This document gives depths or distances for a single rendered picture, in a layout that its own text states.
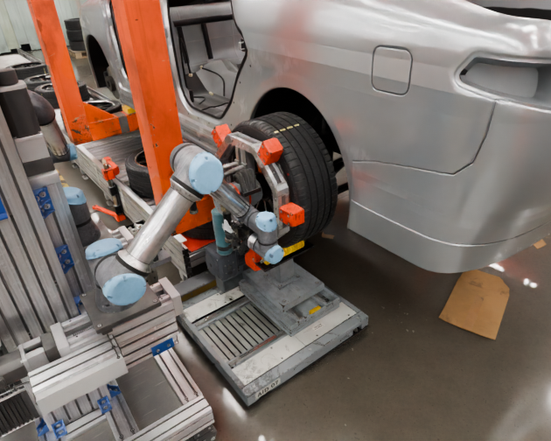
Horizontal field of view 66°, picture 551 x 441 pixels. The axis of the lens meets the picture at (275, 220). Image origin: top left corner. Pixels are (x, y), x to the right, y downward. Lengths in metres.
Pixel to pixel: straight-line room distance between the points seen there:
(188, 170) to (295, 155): 0.71
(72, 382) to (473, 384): 1.79
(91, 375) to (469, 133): 1.40
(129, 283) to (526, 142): 1.27
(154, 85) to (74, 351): 1.22
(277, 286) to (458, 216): 1.19
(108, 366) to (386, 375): 1.38
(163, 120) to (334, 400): 1.58
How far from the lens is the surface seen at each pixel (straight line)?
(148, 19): 2.14
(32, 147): 1.56
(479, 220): 1.61
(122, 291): 1.36
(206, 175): 1.30
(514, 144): 1.51
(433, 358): 2.48
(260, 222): 1.56
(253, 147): 1.90
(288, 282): 2.47
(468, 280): 3.02
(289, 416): 2.18
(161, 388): 2.10
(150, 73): 2.15
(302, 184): 1.87
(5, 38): 14.60
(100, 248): 1.47
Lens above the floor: 1.80
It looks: 31 degrees down
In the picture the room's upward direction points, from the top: 3 degrees counter-clockwise
